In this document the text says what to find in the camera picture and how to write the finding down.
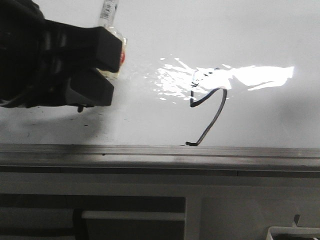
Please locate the white marker tray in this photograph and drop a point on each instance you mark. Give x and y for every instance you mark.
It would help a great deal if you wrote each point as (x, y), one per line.
(293, 232)

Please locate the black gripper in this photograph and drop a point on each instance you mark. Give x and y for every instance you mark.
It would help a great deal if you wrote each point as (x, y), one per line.
(30, 48)

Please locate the white taped whiteboard marker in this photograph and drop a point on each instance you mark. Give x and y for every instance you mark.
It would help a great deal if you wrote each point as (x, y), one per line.
(106, 19)

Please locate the white whiteboard with metal frame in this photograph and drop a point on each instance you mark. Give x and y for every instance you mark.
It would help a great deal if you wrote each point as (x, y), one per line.
(206, 84)

